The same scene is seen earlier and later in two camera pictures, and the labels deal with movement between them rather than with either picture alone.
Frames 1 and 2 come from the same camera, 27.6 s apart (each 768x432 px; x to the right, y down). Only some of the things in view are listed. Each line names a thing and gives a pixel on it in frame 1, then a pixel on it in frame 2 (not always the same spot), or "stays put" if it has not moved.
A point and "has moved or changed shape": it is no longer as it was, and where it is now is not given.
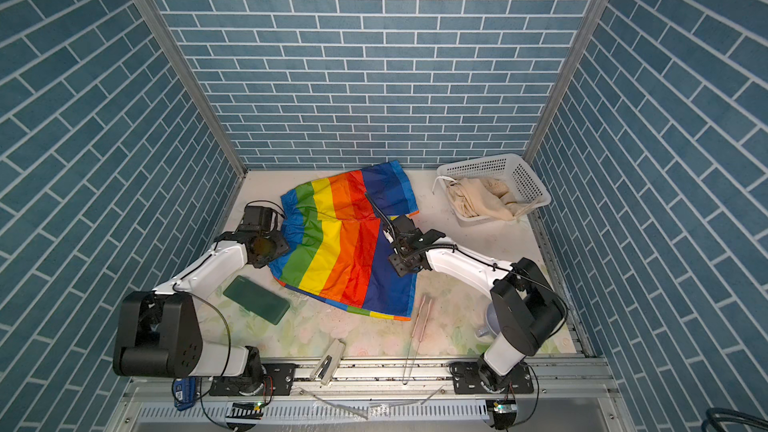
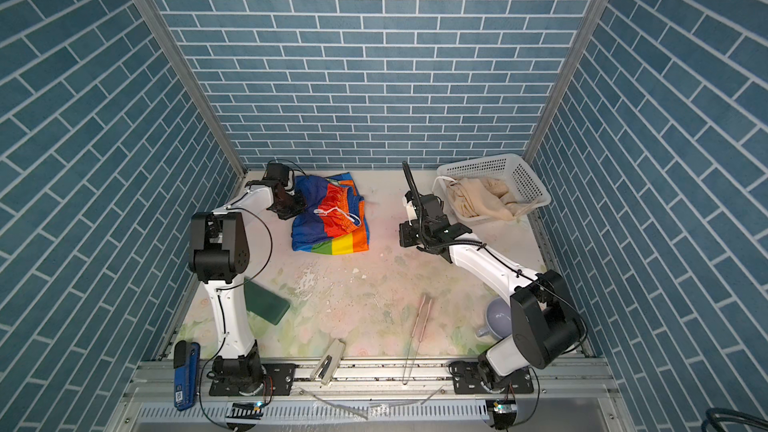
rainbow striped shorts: (334, 228) has moved or changed shape
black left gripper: (282, 246) to (300, 205)
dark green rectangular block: (257, 299) stays put
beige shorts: (482, 197) stays put
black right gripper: (393, 259) to (406, 238)
